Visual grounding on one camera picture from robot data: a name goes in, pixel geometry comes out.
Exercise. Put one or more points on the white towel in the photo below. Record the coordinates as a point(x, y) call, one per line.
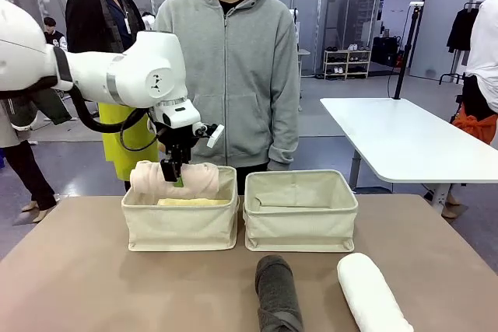
point(367, 293)

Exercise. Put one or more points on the yellow towel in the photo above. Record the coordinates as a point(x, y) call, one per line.
point(194, 202)

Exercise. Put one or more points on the dark grey towel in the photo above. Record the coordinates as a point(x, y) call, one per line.
point(277, 293)

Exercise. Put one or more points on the person in dark green jacket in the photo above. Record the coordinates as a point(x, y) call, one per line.
point(27, 176)

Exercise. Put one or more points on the wooden shoe rack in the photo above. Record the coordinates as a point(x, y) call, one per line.
point(346, 63)

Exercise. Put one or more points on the person with yellow apron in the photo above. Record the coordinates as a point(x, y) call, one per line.
point(93, 17)

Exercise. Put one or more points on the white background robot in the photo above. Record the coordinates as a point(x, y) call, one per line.
point(148, 21)

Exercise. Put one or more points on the black clothes rack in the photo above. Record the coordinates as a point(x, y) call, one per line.
point(451, 75)

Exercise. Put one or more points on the beige fabric basket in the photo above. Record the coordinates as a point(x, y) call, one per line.
point(299, 219)
point(183, 223)

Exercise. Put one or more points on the cream towel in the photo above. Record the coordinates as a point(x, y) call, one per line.
point(202, 180)

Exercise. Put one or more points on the black tripod pole with device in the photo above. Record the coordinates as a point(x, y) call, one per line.
point(406, 52)

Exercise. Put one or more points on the black hanging jacket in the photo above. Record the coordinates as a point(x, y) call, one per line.
point(462, 30)

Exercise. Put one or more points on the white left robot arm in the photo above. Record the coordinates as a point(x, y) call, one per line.
point(116, 71)

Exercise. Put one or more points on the white table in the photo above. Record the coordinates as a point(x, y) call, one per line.
point(400, 137)

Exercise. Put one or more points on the person in grey hoodie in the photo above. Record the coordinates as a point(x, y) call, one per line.
point(245, 75)

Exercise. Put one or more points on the black case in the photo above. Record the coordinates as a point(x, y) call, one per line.
point(385, 50)

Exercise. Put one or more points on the black shoes pair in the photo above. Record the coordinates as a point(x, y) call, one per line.
point(331, 49)

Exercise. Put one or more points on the person in white top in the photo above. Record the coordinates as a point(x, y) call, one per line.
point(482, 56)

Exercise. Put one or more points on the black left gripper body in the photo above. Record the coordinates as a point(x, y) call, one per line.
point(177, 141)

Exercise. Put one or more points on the white sneakers pair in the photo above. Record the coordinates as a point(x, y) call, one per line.
point(353, 47)

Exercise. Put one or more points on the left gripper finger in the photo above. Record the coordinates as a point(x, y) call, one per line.
point(170, 170)
point(179, 183)

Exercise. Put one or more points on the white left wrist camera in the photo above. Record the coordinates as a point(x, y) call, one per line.
point(214, 135)

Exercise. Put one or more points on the person in black varsity jacket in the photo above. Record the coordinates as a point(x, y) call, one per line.
point(56, 36)

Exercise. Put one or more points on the person's left forearm grey sleeve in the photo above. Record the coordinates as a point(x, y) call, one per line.
point(284, 141)

